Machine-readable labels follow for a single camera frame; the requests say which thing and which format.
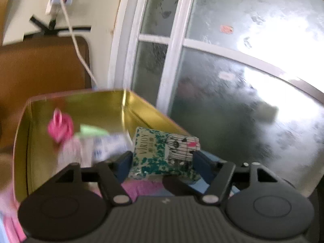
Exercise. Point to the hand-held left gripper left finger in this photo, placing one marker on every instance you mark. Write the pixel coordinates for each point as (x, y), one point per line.
(125, 165)

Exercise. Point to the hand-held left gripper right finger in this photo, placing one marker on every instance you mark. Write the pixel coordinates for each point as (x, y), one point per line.
(202, 167)

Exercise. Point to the green patterned tissue pack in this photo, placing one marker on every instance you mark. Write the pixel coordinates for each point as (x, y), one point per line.
(149, 154)

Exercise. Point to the gold tin box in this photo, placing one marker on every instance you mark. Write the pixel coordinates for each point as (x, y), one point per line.
(88, 108)

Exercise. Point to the blue pink printed blanket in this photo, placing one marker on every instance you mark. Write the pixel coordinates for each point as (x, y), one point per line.
(144, 188)

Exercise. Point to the light green packet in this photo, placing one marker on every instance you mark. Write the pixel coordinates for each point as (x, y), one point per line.
(92, 131)

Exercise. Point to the pale plastic packet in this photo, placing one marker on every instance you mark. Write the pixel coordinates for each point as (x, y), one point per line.
(73, 151)

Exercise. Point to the pink hair accessory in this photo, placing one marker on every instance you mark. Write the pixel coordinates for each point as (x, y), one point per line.
(62, 129)

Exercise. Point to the brown wooden stool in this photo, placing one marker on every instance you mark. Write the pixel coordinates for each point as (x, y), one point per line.
(43, 68)

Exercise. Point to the white framed frosted window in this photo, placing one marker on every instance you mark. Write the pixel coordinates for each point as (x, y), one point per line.
(174, 43)

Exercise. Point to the black tape strip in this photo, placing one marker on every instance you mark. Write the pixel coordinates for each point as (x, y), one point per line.
(45, 29)

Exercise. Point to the white plug adapter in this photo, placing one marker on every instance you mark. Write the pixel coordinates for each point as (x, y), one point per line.
(52, 7)

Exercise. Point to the wood pattern vinyl sheet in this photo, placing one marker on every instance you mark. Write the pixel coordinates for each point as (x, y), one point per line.
(3, 17)

